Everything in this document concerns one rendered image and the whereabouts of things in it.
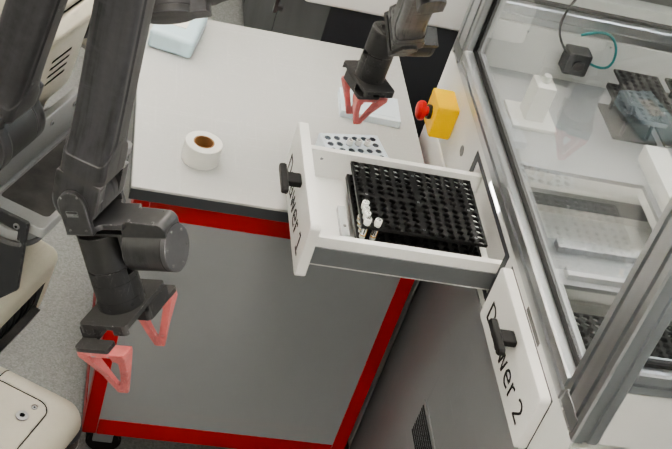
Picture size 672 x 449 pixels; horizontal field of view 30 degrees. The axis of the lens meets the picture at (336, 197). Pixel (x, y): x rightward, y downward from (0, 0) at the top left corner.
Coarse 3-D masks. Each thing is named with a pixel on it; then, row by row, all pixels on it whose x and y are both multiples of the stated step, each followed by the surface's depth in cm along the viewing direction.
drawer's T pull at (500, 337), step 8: (496, 320) 194; (496, 328) 193; (496, 336) 191; (504, 336) 192; (512, 336) 192; (496, 344) 190; (504, 344) 191; (512, 344) 192; (496, 352) 190; (504, 352) 189
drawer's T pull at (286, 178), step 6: (282, 168) 210; (282, 174) 209; (288, 174) 209; (294, 174) 210; (300, 174) 210; (282, 180) 208; (288, 180) 208; (294, 180) 208; (300, 180) 209; (282, 186) 206; (288, 186) 207; (294, 186) 209; (300, 186) 209; (282, 192) 206
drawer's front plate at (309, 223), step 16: (304, 128) 218; (304, 144) 214; (288, 160) 223; (304, 160) 211; (304, 176) 208; (288, 192) 219; (304, 192) 206; (288, 208) 217; (304, 208) 204; (304, 224) 202; (320, 224) 198; (304, 240) 200; (304, 256) 201; (304, 272) 203
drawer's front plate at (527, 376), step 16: (512, 272) 202; (496, 288) 204; (512, 288) 199; (496, 304) 203; (512, 304) 196; (512, 320) 195; (528, 336) 191; (512, 352) 193; (528, 352) 188; (496, 368) 198; (512, 368) 192; (528, 368) 186; (528, 384) 185; (544, 384) 183; (512, 400) 190; (528, 400) 185; (544, 400) 181; (528, 416) 184; (512, 432) 188; (528, 432) 185
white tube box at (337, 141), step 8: (320, 136) 241; (328, 136) 242; (336, 136) 243; (344, 136) 244; (352, 136) 244; (360, 136) 245; (368, 136) 246; (376, 136) 246; (320, 144) 241; (328, 144) 241; (336, 144) 241; (344, 144) 241; (352, 144) 242; (376, 144) 245; (360, 152) 242; (368, 152) 243; (376, 152) 242; (384, 152) 243
